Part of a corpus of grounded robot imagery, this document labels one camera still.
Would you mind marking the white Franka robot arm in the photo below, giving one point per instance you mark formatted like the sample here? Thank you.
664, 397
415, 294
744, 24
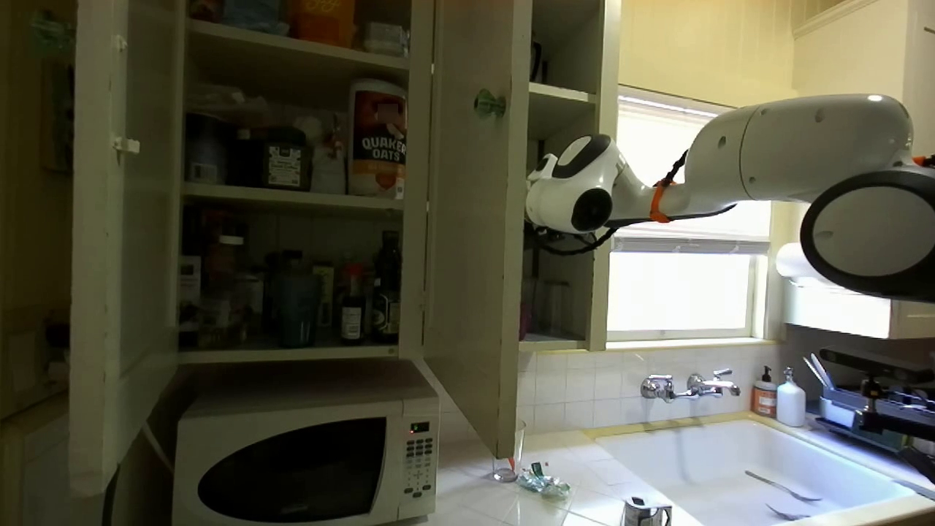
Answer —
779, 148

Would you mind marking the cabinet door with green knob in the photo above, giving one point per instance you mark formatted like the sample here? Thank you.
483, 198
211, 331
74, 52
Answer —
477, 294

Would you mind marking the plain pale cabinet door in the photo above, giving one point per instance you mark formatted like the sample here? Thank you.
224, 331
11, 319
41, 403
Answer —
128, 294

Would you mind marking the tall dark glass bottle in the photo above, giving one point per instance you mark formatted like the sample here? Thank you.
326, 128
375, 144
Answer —
388, 302

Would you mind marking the small red-capped bottle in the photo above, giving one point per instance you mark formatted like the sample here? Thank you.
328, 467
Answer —
351, 316

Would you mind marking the Quaker oats canister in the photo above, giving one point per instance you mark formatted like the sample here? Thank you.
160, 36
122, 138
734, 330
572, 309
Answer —
377, 137

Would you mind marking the dark cylindrical canister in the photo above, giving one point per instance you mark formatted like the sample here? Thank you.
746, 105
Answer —
291, 302

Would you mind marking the black jar white label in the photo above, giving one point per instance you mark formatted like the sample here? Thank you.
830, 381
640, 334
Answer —
288, 164

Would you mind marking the bright kitchen window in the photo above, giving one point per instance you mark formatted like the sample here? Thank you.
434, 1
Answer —
681, 294

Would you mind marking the green candy plastic bag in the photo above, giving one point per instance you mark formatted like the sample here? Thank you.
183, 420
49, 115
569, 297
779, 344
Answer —
541, 481

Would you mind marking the white microwave oven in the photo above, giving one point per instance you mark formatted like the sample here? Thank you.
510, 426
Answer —
293, 414

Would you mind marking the orange food package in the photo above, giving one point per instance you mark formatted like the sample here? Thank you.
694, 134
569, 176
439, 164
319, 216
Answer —
323, 20

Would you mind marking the white sink basin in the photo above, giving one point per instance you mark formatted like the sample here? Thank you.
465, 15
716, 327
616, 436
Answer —
721, 458

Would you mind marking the white paper towel roll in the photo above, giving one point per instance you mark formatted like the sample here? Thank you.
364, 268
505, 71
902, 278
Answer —
789, 265

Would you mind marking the brown soap bottle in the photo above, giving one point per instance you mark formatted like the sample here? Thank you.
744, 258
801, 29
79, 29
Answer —
765, 400

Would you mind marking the white plastic bottle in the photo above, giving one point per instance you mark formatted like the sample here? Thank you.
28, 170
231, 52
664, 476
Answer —
789, 404

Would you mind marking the long pale utensil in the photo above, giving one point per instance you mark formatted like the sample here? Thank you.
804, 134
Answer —
779, 483

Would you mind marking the short pale utensil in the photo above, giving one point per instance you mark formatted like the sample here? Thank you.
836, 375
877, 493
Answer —
789, 509

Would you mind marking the dark dish rack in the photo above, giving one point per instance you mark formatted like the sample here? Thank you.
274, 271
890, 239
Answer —
877, 410

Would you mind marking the wide food-filled wall cabinet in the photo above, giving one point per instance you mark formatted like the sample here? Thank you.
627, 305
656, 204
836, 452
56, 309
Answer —
415, 245

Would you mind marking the narrow pale green wall cabinet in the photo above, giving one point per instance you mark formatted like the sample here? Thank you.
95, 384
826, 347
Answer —
604, 148

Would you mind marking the chrome wall faucet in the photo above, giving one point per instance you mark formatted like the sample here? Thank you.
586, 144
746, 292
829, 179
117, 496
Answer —
661, 388

